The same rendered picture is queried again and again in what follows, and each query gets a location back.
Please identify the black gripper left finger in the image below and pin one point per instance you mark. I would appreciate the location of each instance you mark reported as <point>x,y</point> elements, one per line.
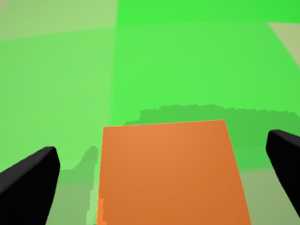
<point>27,188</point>

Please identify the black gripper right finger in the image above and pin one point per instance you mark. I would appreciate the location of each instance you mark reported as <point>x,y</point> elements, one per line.
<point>283,149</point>

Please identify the orange block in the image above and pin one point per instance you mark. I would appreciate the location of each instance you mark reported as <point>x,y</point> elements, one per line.
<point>170,174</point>

